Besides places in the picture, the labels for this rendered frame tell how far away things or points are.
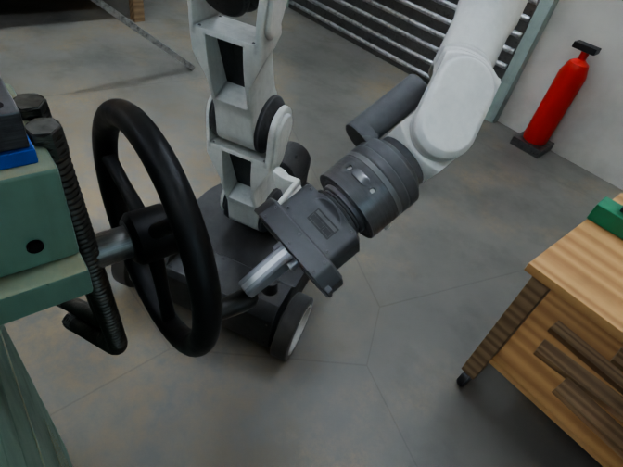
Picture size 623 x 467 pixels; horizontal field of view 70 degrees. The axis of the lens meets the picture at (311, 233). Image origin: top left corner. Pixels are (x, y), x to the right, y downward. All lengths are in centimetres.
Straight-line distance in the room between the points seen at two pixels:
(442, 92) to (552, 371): 109
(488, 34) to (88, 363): 122
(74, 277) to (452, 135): 37
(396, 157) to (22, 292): 35
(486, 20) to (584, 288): 74
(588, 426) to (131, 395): 118
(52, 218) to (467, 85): 39
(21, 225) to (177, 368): 100
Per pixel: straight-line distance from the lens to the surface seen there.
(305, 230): 45
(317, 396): 133
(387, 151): 46
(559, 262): 118
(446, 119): 47
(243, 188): 130
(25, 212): 38
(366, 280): 163
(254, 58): 91
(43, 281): 41
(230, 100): 104
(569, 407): 141
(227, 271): 131
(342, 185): 44
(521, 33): 298
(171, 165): 39
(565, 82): 277
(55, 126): 39
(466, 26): 56
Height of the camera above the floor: 117
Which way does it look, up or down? 42 degrees down
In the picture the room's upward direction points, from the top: 13 degrees clockwise
